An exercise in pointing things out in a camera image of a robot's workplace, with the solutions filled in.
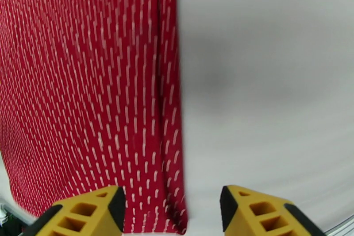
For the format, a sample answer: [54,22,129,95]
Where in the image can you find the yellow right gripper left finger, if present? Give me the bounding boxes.
[25,185,127,236]

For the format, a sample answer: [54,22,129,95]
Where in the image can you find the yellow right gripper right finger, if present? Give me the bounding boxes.
[219,185,327,236]

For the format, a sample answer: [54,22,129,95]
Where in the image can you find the red patterned garment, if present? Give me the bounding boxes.
[0,0,189,234]

